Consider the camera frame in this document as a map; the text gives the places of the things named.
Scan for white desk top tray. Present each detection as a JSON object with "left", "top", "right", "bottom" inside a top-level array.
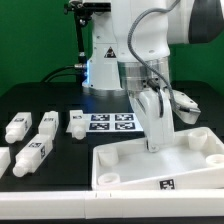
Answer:
[{"left": 91, "top": 127, "right": 224, "bottom": 190}]

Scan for white front fence bar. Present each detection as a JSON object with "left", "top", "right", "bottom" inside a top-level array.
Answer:
[{"left": 0, "top": 189, "right": 224, "bottom": 220}]

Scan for black cables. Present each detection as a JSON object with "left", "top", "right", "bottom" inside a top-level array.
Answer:
[{"left": 40, "top": 65, "right": 88, "bottom": 84}]

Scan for white left fence block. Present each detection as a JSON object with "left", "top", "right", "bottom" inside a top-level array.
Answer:
[{"left": 0, "top": 147, "right": 11, "bottom": 178}]

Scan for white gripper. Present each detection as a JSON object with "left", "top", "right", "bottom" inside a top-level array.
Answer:
[{"left": 129, "top": 89, "right": 175, "bottom": 153}]

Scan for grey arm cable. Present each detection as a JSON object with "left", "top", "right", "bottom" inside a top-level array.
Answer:
[{"left": 127, "top": 0, "right": 182, "bottom": 119}]

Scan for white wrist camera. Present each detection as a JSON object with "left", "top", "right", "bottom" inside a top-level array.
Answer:
[{"left": 173, "top": 90, "right": 201, "bottom": 125}]

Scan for white marker sheet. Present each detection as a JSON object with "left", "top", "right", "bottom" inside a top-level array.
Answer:
[{"left": 65, "top": 112, "right": 146, "bottom": 134}]

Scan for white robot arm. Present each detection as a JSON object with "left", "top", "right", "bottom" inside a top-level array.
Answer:
[{"left": 83, "top": 0, "right": 224, "bottom": 152}]

